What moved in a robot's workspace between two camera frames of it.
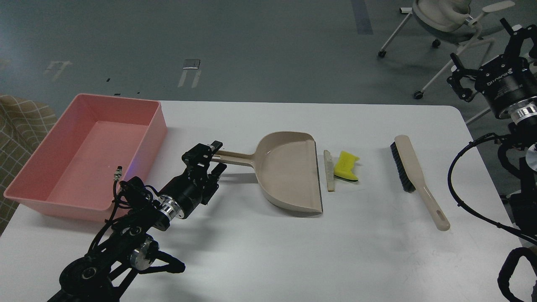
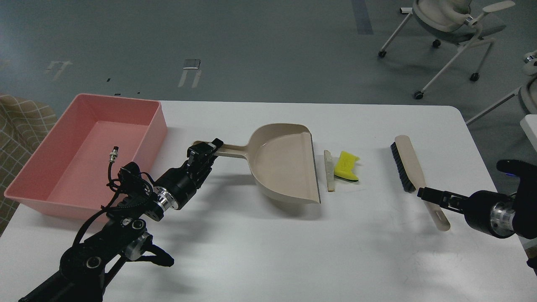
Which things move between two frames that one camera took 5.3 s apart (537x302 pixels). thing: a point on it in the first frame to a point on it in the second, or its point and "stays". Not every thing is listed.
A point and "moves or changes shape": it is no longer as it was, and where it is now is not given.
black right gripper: x=508 y=84 to x=491 y=213
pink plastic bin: x=99 y=141 stays
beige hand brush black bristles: x=412 y=178 stays
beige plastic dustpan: x=288 y=166 moves or changes shape
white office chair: x=447 y=21 stays
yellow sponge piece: x=345 y=165 stays
